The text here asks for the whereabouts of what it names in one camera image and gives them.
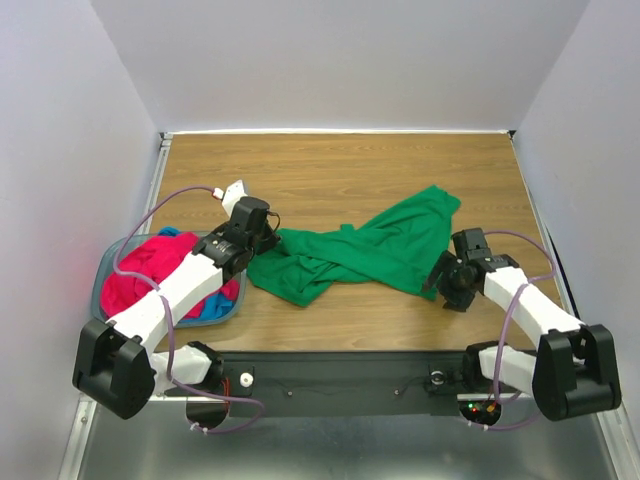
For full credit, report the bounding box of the green t shirt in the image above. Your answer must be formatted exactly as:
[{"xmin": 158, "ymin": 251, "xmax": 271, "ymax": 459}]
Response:
[{"xmin": 247, "ymin": 185, "xmax": 461, "ymax": 307}]

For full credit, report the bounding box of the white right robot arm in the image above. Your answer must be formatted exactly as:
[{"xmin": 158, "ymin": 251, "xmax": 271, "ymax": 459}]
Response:
[{"xmin": 424, "ymin": 228, "xmax": 622, "ymax": 421}]

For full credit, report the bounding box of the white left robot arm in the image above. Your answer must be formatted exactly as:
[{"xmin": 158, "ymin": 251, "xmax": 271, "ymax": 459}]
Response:
[{"xmin": 72, "ymin": 195, "xmax": 279, "ymax": 419}]

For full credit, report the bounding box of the blue t shirt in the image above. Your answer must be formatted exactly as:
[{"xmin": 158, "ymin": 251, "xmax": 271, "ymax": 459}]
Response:
[{"xmin": 153, "ymin": 227, "xmax": 240, "ymax": 325}]

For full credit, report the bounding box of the pink t shirt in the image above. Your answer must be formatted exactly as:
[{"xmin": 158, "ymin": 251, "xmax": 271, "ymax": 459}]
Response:
[{"xmin": 98, "ymin": 230, "xmax": 240, "ymax": 322}]

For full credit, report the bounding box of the grey plastic bin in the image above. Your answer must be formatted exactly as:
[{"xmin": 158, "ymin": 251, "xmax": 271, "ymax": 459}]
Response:
[{"xmin": 90, "ymin": 230, "xmax": 249, "ymax": 330}]

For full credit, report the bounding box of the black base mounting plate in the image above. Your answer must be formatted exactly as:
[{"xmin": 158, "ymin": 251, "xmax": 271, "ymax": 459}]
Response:
[{"xmin": 164, "ymin": 349, "xmax": 526, "ymax": 419}]

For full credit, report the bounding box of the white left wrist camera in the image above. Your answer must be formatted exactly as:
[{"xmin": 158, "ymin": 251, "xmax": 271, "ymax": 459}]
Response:
[{"xmin": 212, "ymin": 180, "xmax": 248, "ymax": 217}]

